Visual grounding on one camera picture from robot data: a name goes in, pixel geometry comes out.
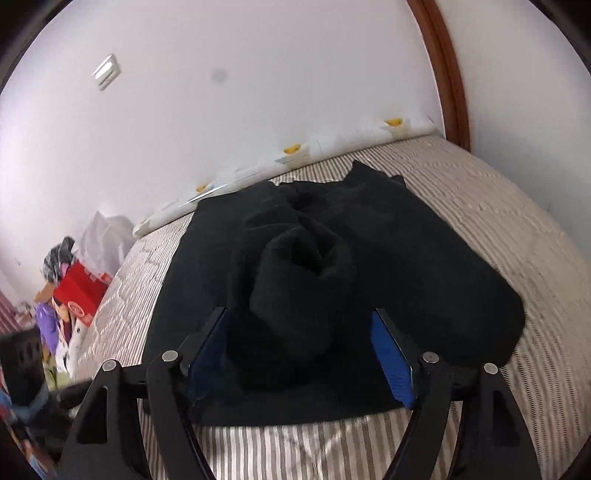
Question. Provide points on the brown wooden door frame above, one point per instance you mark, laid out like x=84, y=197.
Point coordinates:
x=445, y=69

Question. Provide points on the white wall switch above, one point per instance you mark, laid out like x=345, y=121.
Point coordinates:
x=106, y=71

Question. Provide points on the white pillow with yellow spots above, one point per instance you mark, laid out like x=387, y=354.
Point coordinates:
x=286, y=161

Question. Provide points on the red paper bag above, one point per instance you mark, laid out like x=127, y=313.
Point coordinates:
x=81, y=295

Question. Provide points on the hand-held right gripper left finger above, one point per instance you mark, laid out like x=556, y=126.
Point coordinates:
x=207, y=360

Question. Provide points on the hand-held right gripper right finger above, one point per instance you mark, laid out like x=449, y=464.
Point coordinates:
x=392, y=360

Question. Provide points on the purple bag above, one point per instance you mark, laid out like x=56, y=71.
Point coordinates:
x=46, y=323

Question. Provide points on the white plastic bag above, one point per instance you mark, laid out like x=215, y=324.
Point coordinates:
x=104, y=240

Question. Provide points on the striped quilted bed cover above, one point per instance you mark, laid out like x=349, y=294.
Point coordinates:
x=508, y=207

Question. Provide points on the dark checked bag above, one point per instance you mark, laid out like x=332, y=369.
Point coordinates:
x=57, y=258

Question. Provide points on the black sweater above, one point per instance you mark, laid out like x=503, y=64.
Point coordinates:
x=415, y=258

